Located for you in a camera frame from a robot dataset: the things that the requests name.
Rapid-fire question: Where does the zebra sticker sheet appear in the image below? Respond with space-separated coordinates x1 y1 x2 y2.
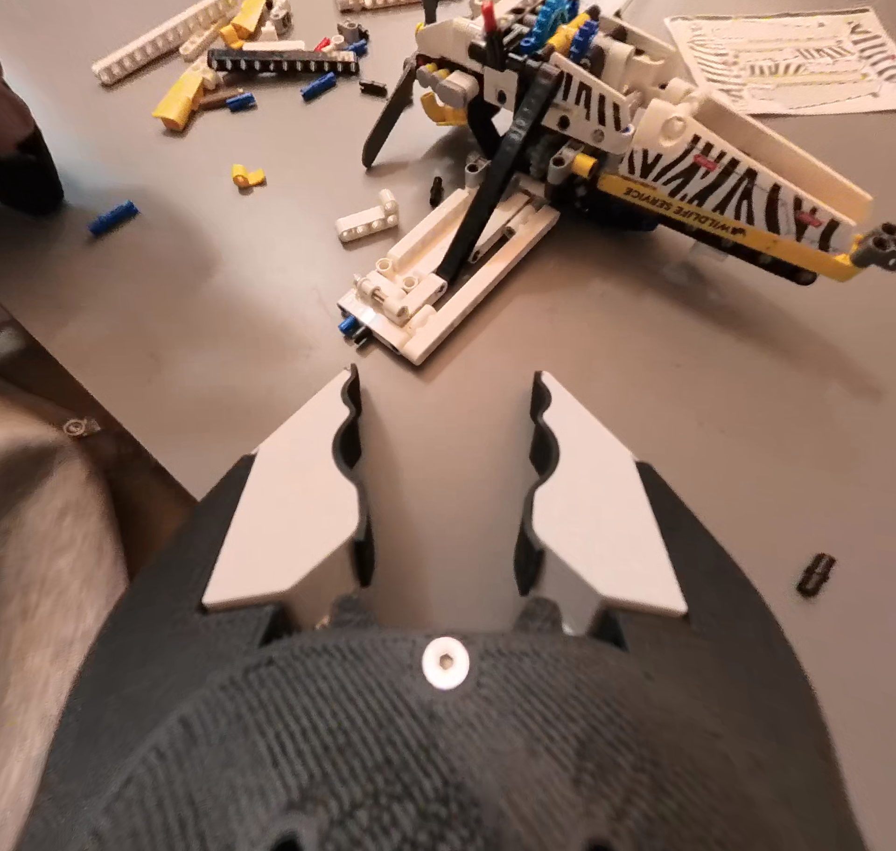
664 7 896 117

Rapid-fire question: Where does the blue lego pin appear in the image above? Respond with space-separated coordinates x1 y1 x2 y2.
87 200 140 237

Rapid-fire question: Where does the white angled lego beam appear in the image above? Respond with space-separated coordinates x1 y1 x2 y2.
336 189 401 243

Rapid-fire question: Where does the person's grey fleece garment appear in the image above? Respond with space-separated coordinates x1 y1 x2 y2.
0 375 132 851

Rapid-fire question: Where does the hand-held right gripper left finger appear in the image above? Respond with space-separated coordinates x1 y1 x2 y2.
202 363 375 631

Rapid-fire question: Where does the pile of loose lego pieces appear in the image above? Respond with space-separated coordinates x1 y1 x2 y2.
91 0 389 131

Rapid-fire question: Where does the zebra striped lego helicopter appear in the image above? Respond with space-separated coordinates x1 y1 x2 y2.
360 0 896 295

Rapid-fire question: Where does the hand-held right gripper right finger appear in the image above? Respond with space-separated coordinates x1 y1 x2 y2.
514 370 690 638

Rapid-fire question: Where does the white lego panel assembly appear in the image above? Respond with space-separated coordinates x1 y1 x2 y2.
336 186 561 367

